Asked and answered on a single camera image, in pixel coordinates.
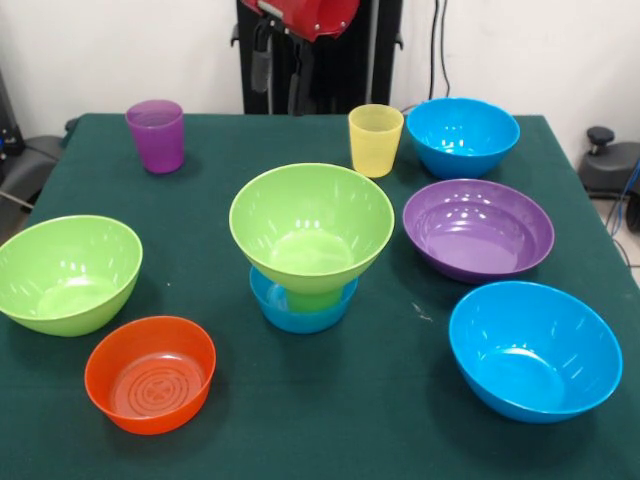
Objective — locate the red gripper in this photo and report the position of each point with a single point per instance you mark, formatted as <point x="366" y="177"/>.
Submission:
<point x="315" y="17"/>

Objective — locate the purple plastic cup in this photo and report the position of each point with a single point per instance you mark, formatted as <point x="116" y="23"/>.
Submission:
<point x="160" y="145"/>

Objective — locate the green plastic bowl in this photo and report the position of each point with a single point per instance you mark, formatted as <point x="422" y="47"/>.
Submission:
<point x="280" y="225"/>
<point x="65" y="295"/>

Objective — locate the green plastic cup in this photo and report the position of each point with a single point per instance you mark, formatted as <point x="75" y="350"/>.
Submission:
<point x="310" y="302"/>

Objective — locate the small blue plastic bowl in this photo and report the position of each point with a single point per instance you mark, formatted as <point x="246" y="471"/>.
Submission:
<point x="300" y="322"/>

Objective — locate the small orange plastic bowl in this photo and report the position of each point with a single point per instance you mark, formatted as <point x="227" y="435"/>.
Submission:
<point x="150" y="410"/>

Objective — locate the yellow plastic cup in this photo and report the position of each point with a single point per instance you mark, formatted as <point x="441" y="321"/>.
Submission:
<point x="372" y="150"/>

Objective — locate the purple plastic bowl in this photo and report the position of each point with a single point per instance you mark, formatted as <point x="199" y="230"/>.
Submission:
<point x="475" y="240"/>

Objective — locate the grey wheeled base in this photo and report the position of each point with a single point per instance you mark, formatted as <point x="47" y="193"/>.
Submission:
<point x="30" y="170"/>

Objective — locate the black equipment casing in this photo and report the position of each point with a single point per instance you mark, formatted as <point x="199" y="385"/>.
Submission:
<point x="7" y="140"/>

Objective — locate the grey base with black knob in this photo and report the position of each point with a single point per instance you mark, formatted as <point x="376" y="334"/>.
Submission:
<point x="615" y="170"/>

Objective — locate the dark green tablecloth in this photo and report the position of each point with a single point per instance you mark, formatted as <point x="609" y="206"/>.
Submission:
<point x="350" y="440"/>

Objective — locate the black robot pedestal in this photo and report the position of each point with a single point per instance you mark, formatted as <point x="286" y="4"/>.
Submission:
<point x="350" y="75"/>

